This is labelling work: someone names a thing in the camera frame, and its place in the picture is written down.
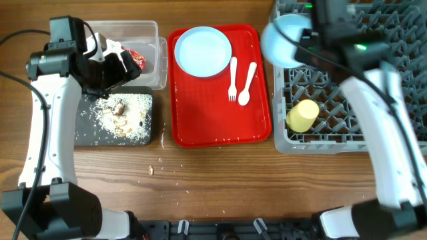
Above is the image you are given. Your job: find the large light blue plate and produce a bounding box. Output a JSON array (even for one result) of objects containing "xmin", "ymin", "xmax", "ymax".
[{"xmin": 173, "ymin": 26, "xmax": 232, "ymax": 78}]

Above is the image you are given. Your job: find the yellow plastic cup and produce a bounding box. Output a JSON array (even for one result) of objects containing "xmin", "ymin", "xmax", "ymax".
[{"xmin": 286, "ymin": 99, "xmax": 320, "ymax": 133}]

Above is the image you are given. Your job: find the white plastic spoon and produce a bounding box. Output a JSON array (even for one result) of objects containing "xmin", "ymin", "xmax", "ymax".
[{"xmin": 238, "ymin": 62, "xmax": 258, "ymax": 106}]

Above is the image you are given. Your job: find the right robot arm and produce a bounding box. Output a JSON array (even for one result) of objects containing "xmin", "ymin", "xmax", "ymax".
[{"xmin": 295, "ymin": 1, "xmax": 426, "ymax": 239}]

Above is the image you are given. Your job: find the grey dishwasher rack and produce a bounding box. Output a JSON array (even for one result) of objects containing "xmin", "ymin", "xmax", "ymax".
[{"xmin": 273, "ymin": 1, "xmax": 426, "ymax": 155}]

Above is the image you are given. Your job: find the clear plastic bin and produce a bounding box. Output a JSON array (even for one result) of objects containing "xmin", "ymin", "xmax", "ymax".
[{"xmin": 89, "ymin": 21, "xmax": 168, "ymax": 90}]

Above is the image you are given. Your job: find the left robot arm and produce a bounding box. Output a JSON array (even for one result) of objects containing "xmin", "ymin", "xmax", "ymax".
[{"xmin": 1, "ymin": 16, "xmax": 149, "ymax": 239}]

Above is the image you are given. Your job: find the small light blue bowl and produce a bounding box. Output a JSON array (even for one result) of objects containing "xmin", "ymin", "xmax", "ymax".
[{"xmin": 261, "ymin": 14, "xmax": 312, "ymax": 69}]

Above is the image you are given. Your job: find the black plastic tray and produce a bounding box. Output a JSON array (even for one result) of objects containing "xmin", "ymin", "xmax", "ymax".
[{"xmin": 73, "ymin": 86, "xmax": 154, "ymax": 147}]

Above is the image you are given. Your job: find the red snack wrapper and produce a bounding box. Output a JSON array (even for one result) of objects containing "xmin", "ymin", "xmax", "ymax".
[{"xmin": 121, "ymin": 47, "xmax": 146, "ymax": 70}]

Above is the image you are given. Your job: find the peanut crumb on table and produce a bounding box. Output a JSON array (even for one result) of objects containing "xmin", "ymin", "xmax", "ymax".
[{"xmin": 148, "ymin": 166, "xmax": 154, "ymax": 175}]

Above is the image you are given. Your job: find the white napkin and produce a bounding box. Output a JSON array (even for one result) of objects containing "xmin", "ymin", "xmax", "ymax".
[{"xmin": 103, "ymin": 39, "xmax": 124, "ymax": 59}]

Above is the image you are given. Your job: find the white plastic fork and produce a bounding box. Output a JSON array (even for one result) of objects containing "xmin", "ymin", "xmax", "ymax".
[{"xmin": 228, "ymin": 57, "xmax": 238, "ymax": 101}]

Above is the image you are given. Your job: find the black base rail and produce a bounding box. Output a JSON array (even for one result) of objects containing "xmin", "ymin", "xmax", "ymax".
[{"xmin": 140, "ymin": 218, "xmax": 320, "ymax": 240}]

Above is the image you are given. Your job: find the food scraps and rice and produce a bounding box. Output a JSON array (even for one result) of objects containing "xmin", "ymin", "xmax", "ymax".
[{"xmin": 75, "ymin": 93, "xmax": 153, "ymax": 145}]

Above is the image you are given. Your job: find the red serving tray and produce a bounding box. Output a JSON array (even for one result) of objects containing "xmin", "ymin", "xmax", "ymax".
[{"xmin": 167, "ymin": 24, "xmax": 272, "ymax": 148}]

